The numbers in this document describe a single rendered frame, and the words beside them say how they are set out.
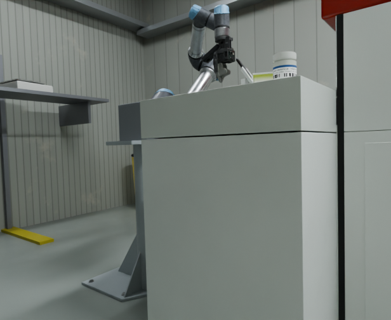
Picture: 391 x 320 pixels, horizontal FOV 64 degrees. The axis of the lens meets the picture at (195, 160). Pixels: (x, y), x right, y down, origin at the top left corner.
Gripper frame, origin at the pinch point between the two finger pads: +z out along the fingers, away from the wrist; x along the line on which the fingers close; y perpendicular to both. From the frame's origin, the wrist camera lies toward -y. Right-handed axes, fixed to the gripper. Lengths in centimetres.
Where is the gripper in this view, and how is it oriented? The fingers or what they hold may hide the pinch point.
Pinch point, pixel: (219, 80)
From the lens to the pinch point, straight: 162.7
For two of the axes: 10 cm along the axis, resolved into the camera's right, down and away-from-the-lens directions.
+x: 6.2, -0.5, 7.8
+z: 0.3, 10.0, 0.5
